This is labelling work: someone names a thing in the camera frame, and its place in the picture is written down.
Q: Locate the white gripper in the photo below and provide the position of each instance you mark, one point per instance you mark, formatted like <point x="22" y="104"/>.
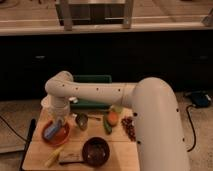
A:
<point x="59" y="111"/>

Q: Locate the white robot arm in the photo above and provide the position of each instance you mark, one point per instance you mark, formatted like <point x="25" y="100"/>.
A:
<point x="156" y="115"/>

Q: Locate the red bowl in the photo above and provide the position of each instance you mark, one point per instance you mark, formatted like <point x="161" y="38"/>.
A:
<point x="60" y="137"/>

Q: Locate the dark brown bowl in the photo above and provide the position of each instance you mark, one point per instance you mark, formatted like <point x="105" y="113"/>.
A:
<point x="95" y="152"/>

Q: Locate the white cup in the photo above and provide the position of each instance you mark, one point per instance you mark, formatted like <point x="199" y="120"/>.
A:
<point x="45" y="103"/>

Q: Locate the white plastic fork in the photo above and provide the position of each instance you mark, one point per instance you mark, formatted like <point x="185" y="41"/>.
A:
<point x="73" y="99"/>

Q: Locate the green tray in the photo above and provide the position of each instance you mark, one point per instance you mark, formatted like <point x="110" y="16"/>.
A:
<point x="85" y="104"/>

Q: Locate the green cucumber toy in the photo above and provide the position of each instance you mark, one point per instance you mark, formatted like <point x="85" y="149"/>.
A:
<point x="107" y="127"/>

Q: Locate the yellow banana toy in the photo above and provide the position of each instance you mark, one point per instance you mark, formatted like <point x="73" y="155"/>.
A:
<point x="53" y="156"/>

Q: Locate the orange carrot toy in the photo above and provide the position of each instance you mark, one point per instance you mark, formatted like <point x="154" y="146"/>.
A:
<point x="112" y="118"/>

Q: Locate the wooden cutting board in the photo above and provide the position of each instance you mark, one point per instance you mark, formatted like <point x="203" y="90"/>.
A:
<point x="123" y="152"/>

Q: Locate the bunch of red grapes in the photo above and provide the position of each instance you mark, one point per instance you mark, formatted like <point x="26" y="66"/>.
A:
<point x="127" y="124"/>

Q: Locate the black device on floor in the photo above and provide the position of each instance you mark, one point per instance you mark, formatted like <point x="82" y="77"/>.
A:
<point x="199" y="98"/>

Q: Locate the brush with black handle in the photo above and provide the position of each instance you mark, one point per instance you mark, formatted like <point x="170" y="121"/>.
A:
<point x="70" y="157"/>

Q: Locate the metal stool frame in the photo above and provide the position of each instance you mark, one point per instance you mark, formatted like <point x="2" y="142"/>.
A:
<point x="94" y="12"/>

